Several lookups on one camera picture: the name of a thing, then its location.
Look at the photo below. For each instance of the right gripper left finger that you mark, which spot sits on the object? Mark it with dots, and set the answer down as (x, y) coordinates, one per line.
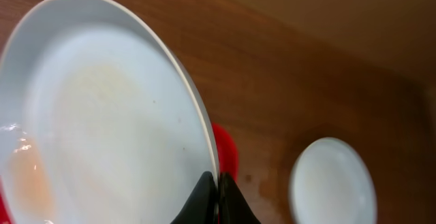
(201, 203)

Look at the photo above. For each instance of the light blue plate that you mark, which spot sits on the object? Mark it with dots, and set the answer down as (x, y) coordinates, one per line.
(100, 122)
(329, 183)

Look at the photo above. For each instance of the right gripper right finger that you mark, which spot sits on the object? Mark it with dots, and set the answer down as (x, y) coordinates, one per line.
(233, 208)

